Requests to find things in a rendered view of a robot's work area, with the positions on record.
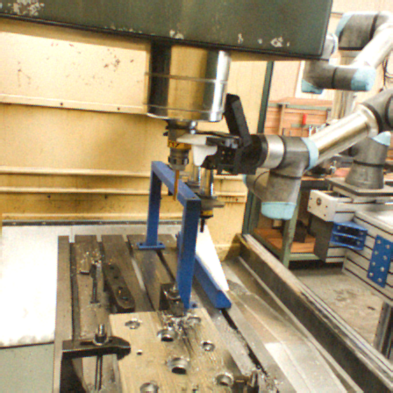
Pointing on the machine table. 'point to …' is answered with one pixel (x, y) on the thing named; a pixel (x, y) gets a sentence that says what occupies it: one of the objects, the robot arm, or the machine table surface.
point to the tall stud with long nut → (95, 279)
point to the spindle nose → (185, 83)
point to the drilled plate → (125, 375)
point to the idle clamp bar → (113, 277)
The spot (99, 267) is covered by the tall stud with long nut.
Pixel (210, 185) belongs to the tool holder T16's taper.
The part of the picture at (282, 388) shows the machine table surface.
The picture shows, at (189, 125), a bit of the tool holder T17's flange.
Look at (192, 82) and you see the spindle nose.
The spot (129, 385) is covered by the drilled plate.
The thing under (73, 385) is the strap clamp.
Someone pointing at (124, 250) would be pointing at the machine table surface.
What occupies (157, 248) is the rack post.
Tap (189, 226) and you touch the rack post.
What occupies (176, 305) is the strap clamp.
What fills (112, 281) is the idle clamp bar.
